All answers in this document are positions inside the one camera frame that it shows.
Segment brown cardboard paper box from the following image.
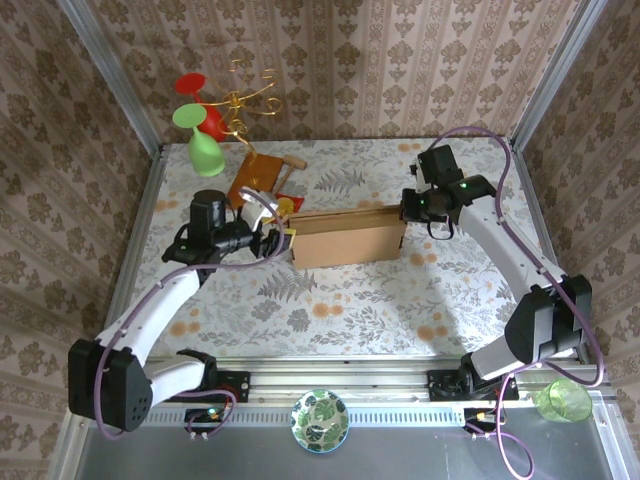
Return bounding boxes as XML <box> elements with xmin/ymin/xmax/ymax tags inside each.
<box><xmin>287</xmin><ymin>201</ymin><xmax>409</xmax><ymax>270</ymax></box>

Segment red yellow snack packet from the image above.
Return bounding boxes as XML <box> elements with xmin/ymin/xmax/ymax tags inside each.
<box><xmin>272</xmin><ymin>192</ymin><xmax>305</xmax><ymax>221</ymax></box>

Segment brown wooden base board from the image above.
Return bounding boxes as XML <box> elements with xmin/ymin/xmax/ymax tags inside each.
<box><xmin>226</xmin><ymin>153</ymin><xmax>285</xmax><ymax>211</ymax></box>

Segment small wooden mallet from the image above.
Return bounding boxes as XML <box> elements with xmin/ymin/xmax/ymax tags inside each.
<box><xmin>268</xmin><ymin>155</ymin><xmax>307</xmax><ymax>195</ymax></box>

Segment green plastic wine glass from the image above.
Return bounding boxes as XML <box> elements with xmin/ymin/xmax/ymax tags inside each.
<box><xmin>172</xmin><ymin>103</ymin><xmax>227</xmax><ymax>177</ymax></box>

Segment red plastic wine glass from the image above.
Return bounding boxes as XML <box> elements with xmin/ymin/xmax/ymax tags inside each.
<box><xmin>173</xmin><ymin>72</ymin><xmax>229</xmax><ymax>144</ymax></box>

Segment small black controller board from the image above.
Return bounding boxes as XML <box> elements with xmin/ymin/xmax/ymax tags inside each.
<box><xmin>463</xmin><ymin>407</ymin><xmax>504</xmax><ymax>434</ymax></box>
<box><xmin>184</xmin><ymin>407</ymin><xmax>226</xmax><ymax>434</ymax></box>

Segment leaf patterned bowl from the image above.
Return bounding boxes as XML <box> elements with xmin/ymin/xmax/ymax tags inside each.
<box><xmin>291</xmin><ymin>388</ymin><xmax>350</xmax><ymax>454</ymax></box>

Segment clear green plastic cup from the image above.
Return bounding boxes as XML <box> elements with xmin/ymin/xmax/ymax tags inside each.
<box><xmin>530</xmin><ymin>378</ymin><xmax>594</xmax><ymax>425</ymax></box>

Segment grey metal sheet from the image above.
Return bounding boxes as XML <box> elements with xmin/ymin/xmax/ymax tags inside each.
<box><xmin>47</xmin><ymin>424</ymin><xmax>640</xmax><ymax>480</ymax></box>

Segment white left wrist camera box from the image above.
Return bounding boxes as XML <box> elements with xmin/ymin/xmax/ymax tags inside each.
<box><xmin>238</xmin><ymin>187</ymin><xmax>280</xmax><ymax>235</ymax></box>

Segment aluminium table side rail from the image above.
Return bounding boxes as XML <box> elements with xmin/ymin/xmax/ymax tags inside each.
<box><xmin>509</xmin><ymin>139</ymin><xmax>591</xmax><ymax>364</ymax></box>
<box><xmin>92</xmin><ymin>144</ymin><xmax>169</xmax><ymax>366</ymax></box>

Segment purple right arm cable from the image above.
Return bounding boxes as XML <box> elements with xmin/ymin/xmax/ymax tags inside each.
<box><xmin>424</xmin><ymin>127</ymin><xmax>606</xmax><ymax>479</ymax></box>

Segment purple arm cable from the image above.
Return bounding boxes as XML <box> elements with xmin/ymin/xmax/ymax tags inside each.
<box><xmin>94</xmin><ymin>187</ymin><xmax>287</xmax><ymax>442</ymax></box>
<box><xmin>424</xmin><ymin>127</ymin><xmax>606</xmax><ymax>479</ymax></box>

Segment gold wire glass rack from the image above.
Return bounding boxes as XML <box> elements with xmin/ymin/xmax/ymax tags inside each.
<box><xmin>207</xmin><ymin>58</ymin><xmax>281</xmax><ymax>186</ymax></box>

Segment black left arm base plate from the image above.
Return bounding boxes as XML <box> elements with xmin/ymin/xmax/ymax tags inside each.
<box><xmin>197</xmin><ymin>370</ymin><xmax>251</xmax><ymax>404</ymax></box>

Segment aluminium front rail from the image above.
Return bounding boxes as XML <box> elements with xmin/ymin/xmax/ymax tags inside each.
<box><xmin>69</xmin><ymin>357</ymin><xmax>614</xmax><ymax>406</ymax></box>

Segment aluminium frame post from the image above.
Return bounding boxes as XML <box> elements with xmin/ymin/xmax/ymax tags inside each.
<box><xmin>57</xmin><ymin>0</ymin><xmax>164</xmax><ymax>151</ymax></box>
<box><xmin>509</xmin><ymin>0</ymin><xmax>609</xmax><ymax>149</ymax></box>

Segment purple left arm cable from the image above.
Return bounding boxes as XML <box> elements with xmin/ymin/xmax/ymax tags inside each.
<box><xmin>94</xmin><ymin>187</ymin><xmax>287</xmax><ymax>442</ymax></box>

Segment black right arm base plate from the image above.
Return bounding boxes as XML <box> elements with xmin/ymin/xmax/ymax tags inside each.
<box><xmin>427</xmin><ymin>368</ymin><xmax>520</xmax><ymax>402</ymax></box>

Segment grey slotted cable duct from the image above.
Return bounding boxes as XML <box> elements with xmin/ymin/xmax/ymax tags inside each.
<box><xmin>87</xmin><ymin>405</ymin><xmax>609</xmax><ymax>429</ymax></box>

